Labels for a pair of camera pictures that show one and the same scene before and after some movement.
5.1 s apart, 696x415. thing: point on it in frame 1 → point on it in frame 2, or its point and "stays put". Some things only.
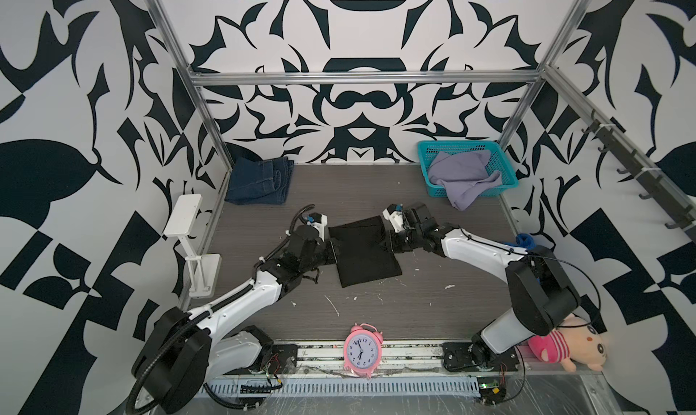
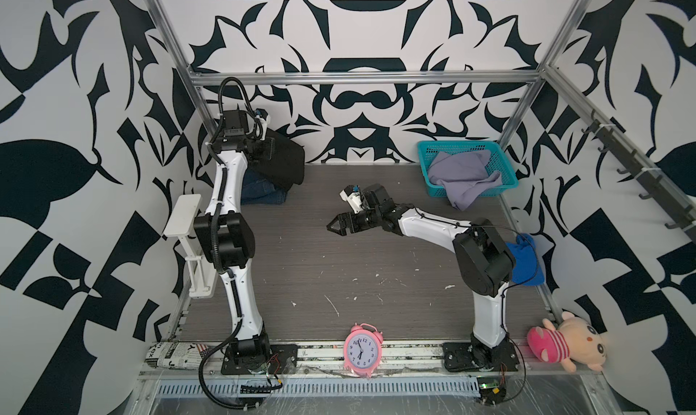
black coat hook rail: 640,169 stays put
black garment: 362,252 → 277,158
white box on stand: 203,269 stays put
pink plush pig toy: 573,342 stays put
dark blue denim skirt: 259,182 stays put
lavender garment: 463,174 stays put
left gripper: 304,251 → 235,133
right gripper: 393,245 → 342,223
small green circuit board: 492,391 stays put
